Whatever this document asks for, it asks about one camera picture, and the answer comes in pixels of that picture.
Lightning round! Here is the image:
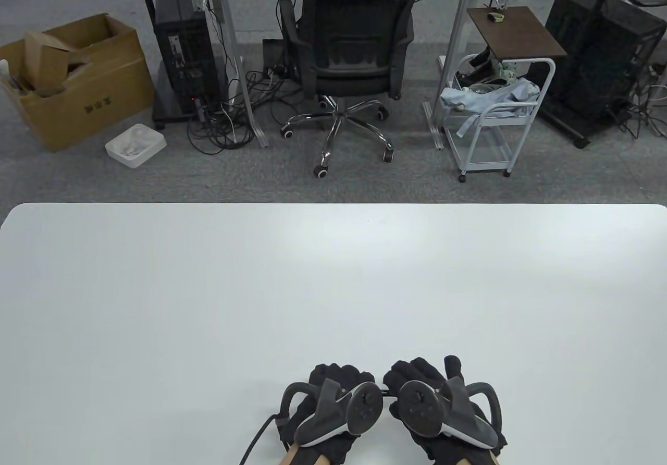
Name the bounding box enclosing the person's left hand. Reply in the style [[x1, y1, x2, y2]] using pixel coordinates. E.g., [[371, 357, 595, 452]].
[[278, 363, 384, 465]]

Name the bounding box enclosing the person's right hand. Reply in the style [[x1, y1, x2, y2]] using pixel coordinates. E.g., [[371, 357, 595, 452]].
[[383, 356, 507, 465]]

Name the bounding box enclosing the person's left forearm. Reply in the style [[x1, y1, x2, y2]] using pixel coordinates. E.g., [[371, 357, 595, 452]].
[[279, 444, 332, 465]]

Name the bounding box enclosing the grey right hand controller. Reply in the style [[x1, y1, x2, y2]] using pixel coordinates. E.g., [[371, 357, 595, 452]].
[[399, 376, 503, 447]]

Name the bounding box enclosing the grey hand controller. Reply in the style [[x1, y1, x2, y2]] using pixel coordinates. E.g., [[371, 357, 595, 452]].
[[281, 378, 384, 447], [399, 376, 503, 447]]

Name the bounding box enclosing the grey left hand controller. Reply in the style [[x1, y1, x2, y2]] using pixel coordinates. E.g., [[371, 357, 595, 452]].
[[281, 378, 384, 447]]

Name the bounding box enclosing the white metal rolling cart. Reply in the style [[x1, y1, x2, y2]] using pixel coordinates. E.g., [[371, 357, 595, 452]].
[[443, 54, 556, 182]]

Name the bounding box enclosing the light blue cloth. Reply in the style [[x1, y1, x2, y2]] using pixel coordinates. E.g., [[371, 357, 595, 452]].
[[440, 78, 541, 138]]

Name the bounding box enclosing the black device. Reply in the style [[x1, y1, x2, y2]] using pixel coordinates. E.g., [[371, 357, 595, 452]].
[[454, 48, 503, 90]]

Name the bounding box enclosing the white plastic tray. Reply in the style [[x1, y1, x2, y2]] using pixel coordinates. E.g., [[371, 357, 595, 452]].
[[105, 124, 167, 168]]

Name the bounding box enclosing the black mesh office chair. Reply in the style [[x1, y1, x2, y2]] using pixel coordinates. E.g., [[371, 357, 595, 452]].
[[279, 0, 429, 179]]

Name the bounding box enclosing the brown wooden side table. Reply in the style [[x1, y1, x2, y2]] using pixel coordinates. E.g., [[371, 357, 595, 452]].
[[466, 6, 567, 63]]

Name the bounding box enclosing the large black mesh computer tower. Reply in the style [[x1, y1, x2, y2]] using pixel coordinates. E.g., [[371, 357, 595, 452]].
[[541, 0, 667, 128]]

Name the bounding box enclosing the brown cardboard box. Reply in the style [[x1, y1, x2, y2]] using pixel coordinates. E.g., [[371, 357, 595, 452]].
[[0, 13, 156, 153]]

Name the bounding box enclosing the black left glove cable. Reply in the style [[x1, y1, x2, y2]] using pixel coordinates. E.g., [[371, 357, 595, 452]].
[[240, 414, 280, 465]]

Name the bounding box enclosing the tangle of black floor cables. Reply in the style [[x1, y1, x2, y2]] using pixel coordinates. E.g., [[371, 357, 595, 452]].
[[187, 64, 324, 155]]

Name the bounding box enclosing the tangle of thin cables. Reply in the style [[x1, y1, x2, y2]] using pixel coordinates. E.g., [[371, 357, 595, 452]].
[[617, 64, 667, 140]]

